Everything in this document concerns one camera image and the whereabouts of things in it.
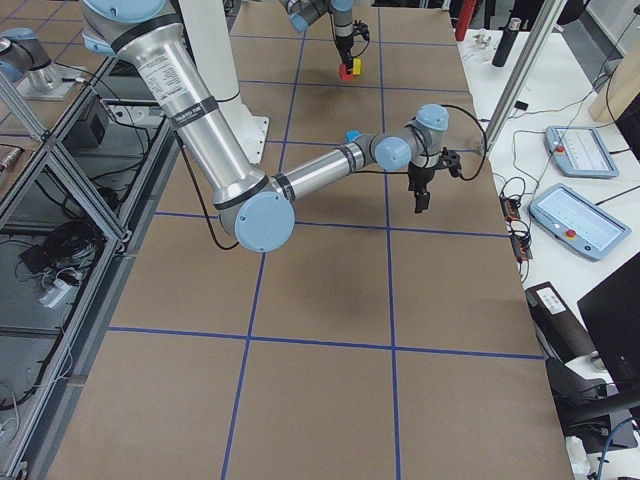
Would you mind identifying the black computer monitor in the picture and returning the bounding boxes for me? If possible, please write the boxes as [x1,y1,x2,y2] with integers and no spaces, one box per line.
[578,262,639,390]

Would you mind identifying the red cylinder bottle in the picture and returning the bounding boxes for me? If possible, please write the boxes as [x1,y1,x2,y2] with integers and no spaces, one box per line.
[455,0,477,42]

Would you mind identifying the yellow wooden cube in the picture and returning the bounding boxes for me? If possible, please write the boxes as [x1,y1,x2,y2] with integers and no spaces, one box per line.
[352,58,361,76]

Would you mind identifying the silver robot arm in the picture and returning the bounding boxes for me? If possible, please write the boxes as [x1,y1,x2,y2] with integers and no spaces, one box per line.
[280,0,370,80]
[81,1,461,252]

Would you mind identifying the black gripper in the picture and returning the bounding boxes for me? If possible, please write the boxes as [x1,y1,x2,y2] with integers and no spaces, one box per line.
[407,147,461,214]
[333,20,370,73]

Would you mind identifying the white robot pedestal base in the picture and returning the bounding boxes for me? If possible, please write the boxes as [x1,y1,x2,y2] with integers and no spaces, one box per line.
[179,0,269,165]

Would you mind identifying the aluminium side frame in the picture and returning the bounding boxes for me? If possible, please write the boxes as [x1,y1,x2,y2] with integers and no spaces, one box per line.
[1,60,177,479]

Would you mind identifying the blue tape grid lines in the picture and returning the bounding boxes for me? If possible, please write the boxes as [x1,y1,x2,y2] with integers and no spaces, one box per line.
[0,0,546,480]

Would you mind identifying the upper teach pendant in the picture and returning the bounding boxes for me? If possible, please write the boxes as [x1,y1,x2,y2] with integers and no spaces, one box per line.
[545,126,619,179]

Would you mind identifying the black cylinder bottle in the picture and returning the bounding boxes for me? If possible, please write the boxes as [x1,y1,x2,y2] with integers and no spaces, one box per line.
[492,17,521,67]

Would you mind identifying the blue wooden cube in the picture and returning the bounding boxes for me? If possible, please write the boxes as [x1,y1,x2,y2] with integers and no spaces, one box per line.
[345,130,362,143]

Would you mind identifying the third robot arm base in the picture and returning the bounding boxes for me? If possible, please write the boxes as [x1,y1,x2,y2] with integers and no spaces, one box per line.
[1,27,84,101]

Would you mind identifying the black box with label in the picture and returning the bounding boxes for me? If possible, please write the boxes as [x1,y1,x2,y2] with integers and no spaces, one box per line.
[525,282,596,363]

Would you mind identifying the red wooden cube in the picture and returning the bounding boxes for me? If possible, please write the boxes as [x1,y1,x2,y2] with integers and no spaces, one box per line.
[339,64,354,81]

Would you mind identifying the teach pendant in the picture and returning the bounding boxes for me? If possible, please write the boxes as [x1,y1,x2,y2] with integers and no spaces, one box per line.
[545,126,619,179]
[528,183,632,261]

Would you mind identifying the lower teach pendant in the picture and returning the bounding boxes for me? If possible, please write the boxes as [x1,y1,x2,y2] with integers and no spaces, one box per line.
[528,183,632,261]

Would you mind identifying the orange black connector board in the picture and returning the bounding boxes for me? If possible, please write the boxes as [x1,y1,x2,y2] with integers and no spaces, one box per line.
[499,196,533,263]

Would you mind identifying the aluminium frame post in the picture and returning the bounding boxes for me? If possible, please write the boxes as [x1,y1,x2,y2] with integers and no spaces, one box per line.
[482,1,589,154]

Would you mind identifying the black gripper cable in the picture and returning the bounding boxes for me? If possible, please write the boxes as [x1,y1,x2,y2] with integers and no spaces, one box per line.
[349,103,488,181]

